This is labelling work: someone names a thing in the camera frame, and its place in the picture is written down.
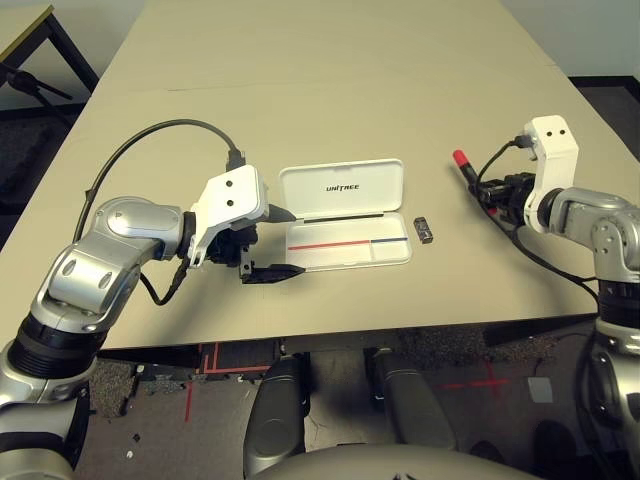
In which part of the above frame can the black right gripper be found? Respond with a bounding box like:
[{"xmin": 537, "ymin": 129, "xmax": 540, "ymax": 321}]
[{"xmin": 469, "ymin": 172, "xmax": 534, "ymax": 224}]

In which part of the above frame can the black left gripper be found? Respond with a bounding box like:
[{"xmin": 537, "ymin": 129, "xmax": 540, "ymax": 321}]
[{"xmin": 208, "ymin": 203, "xmax": 306, "ymax": 287}]

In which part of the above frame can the red and black marker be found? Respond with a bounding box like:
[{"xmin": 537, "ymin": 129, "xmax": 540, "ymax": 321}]
[{"xmin": 451, "ymin": 148, "xmax": 500, "ymax": 217}]

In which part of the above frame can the small black sharpener block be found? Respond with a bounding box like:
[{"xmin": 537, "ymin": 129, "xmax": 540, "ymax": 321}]
[{"xmin": 413, "ymin": 215, "xmax": 435, "ymax": 246}]

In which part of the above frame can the white hinged pencil case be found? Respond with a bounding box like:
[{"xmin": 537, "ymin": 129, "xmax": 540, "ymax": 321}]
[{"xmin": 277, "ymin": 158, "xmax": 414, "ymax": 274}]

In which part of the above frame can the grey robot left leg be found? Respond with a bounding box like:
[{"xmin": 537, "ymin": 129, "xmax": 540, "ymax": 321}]
[{"xmin": 243, "ymin": 357, "xmax": 309, "ymax": 476}]

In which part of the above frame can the grey robot leg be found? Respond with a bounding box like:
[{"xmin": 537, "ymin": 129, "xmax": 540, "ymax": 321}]
[
  {"xmin": 243, "ymin": 357, "xmax": 309, "ymax": 476},
  {"xmin": 369, "ymin": 349, "xmax": 457, "ymax": 451}
]

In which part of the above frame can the grey floor square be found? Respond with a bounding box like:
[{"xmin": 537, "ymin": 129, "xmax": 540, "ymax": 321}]
[{"xmin": 528, "ymin": 377, "xmax": 555, "ymax": 404}]

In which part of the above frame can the grey robot right leg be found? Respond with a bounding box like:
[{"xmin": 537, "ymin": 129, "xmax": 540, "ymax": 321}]
[{"xmin": 369, "ymin": 349, "xmax": 457, "ymax": 451}]

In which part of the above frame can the grey robot torso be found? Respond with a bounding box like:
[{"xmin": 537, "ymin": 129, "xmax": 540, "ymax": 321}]
[{"xmin": 254, "ymin": 444, "xmax": 541, "ymax": 480}]

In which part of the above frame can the black bystander shoe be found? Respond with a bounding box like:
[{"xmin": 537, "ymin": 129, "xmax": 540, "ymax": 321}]
[
  {"xmin": 469, "ymin": 439, "xmax": 505, "ymax": 465},
  {"xmin": 532, "ymin": 419, "xmax": 577, "ymax": 469}
]

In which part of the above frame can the black tripod stand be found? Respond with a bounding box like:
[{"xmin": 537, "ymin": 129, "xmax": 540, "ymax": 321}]
[{"xmin": 0, "ymin": 59, "xmax": 74, "ymax": 114}]

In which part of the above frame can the yellow-edged side table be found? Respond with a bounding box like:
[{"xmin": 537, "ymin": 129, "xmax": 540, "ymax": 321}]
[{"xmin": 0, "ymin": 3, "xmax": 101, "ymax": 96}]

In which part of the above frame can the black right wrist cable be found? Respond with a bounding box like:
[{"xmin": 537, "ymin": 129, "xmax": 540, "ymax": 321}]
[{"xmin": 474, "ymin": 133, "xmax": 601, "ymax": 294}]

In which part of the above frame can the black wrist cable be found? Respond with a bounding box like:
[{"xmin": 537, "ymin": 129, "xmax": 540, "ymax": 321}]
[
  {"xmin": 474, "ymin": 133, "xmax": 601, "ymax": 294},
  {"xmin": 72, "ymin": 118, "xmax": 249, "ymax": 307}
]

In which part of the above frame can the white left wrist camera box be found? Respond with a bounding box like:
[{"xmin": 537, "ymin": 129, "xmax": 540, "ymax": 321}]
[{"xmin": 187, "ymin": 164, "xmax": 271, "ymax": 269}]

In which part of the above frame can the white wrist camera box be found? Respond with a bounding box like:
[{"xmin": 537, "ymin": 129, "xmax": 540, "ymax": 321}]
[
  {"xmin": 187, "ymin": 164, "xmax": 271, "ymax": 269},
  {"xmin": 519, "ymin": 114, "xmax": 581, "ymax": 235}
]

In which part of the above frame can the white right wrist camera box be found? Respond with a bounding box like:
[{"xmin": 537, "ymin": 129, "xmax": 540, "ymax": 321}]
[{"xmin": 519, "ymin": 114, "xmax": 581, "ymax": 235}]

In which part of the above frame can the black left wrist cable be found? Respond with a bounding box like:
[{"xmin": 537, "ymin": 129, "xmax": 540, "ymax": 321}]
[{"xmin": 72, "ymin": 118, "xmax": 249, "ymax": 307}]

